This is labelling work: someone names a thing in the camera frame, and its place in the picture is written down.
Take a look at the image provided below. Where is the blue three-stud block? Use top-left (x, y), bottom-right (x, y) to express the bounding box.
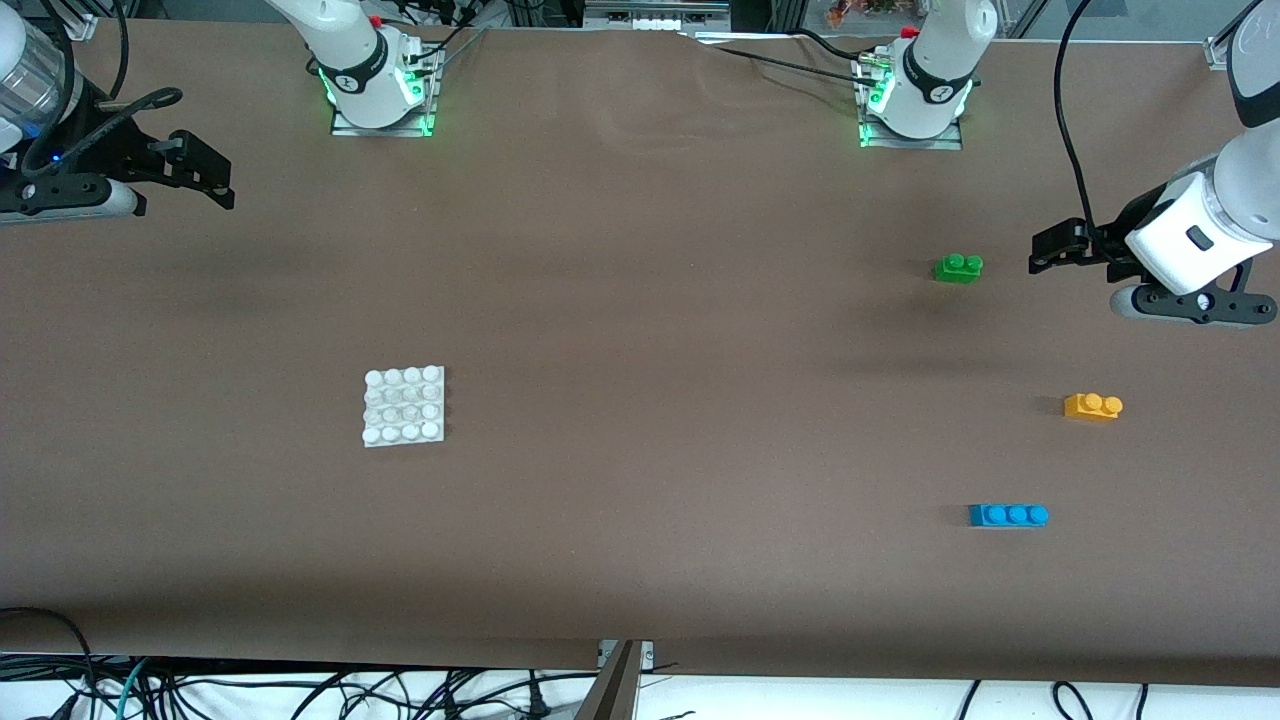
top-left (968, 503), bottom-right (1050, 528)

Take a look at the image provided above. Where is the black base cable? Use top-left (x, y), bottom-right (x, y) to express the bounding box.
top-left (405, 25), bottom-right (489, 73)

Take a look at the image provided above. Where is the aluminium frame post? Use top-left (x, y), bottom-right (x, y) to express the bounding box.
top-left (575, 640), bottom-right (656, 720)

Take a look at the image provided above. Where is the white studded base plate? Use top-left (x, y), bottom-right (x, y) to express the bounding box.
top-left (362, 365), bottom-right (447, 448)

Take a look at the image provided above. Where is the grey power strip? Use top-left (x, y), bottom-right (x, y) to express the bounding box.
top-left (585, 0), bottom-right (731, 31)

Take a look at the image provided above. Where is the brown table cover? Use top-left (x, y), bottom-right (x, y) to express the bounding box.
top-left (0, 18), bottom-right (1280, 689)

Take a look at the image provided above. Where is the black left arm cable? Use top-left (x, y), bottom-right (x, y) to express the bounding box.
top-left (1053, 0), bottom-right (1126, 263)

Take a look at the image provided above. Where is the teal floor cable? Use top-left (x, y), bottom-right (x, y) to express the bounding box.
top-left (116, 658), bottom-right (149, 720)

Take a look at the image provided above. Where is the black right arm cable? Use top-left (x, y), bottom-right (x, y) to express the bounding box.
top-left (18, 0), bottom-right (185, 179)

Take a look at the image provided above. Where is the black table cable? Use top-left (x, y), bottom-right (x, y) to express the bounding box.
top-left (790, 28), bottom-right (871, 63)
top-left (712, 45), bottom-right (886, 86)

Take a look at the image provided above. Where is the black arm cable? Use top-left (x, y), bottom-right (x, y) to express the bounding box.
top-left (18, 0), bottom-right (185, 179)
top-left (1053, 0), bottom-right (1126, 263)

